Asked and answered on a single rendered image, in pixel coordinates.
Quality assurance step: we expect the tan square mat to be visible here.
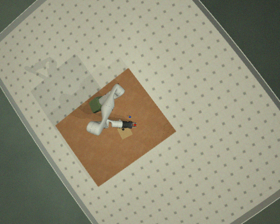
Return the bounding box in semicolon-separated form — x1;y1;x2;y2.
117;128;133;139

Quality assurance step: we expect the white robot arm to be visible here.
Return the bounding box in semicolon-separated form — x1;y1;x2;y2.
86;84;125;135

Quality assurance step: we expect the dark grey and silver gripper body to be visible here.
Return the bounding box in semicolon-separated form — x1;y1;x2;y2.
117;120;132;128

